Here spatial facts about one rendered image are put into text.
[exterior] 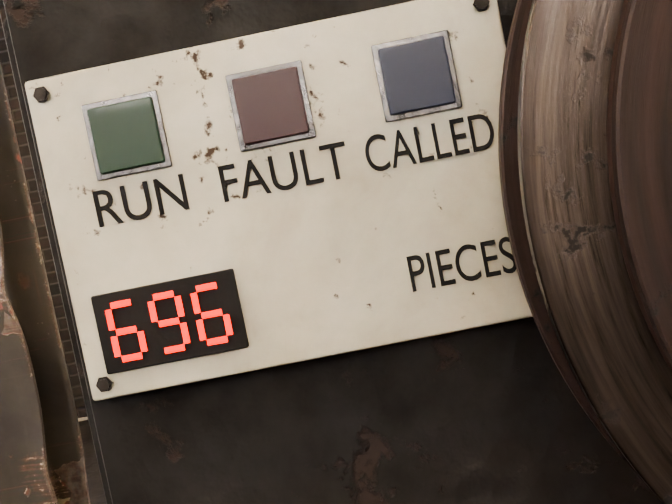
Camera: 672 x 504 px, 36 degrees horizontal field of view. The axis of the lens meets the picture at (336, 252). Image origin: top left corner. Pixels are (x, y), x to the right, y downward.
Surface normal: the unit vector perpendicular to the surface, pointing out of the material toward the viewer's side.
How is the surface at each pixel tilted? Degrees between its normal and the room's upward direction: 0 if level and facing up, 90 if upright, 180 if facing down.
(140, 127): 90
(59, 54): 90
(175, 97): 90
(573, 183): 90
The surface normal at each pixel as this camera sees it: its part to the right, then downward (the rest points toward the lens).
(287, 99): -0.03, 0.07
